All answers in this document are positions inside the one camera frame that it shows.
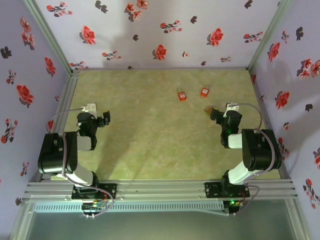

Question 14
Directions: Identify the aluminium frame rail wide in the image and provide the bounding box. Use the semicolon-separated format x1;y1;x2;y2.
23;179;299;202

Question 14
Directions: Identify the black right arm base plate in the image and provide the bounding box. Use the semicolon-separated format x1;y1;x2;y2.
204;181;251;200

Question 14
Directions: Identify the thin aluminium frame rail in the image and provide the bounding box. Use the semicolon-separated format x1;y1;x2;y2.
76;66;251;72

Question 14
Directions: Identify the red padlock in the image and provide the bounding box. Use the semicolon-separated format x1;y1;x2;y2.
177;87;188;102
199;84;211;98

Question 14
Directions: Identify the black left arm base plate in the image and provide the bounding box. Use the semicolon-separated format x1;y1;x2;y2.
71;183;118;200

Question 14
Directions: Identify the aluminium frame post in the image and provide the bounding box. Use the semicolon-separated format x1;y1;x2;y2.
22;0;76;73
284;199;312;240
246;0;294;71
8;199;36;240

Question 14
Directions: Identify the grey left arm cable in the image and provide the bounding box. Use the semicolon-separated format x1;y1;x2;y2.
46;106;115;219

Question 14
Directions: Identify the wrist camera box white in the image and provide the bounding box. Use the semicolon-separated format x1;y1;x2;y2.
223;102;240;118
81;103;97;114

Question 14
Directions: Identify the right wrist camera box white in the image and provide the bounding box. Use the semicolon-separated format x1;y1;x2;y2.
223;102;240;118

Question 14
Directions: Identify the aluminium side frame rail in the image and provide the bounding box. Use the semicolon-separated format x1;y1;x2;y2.
248;69;293;180
29;69;80;182

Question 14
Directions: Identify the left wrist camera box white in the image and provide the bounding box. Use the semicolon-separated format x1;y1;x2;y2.
81;103;97;114

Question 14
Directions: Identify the grey slotted cable duct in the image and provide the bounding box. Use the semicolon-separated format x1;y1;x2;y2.
33;201;225;213

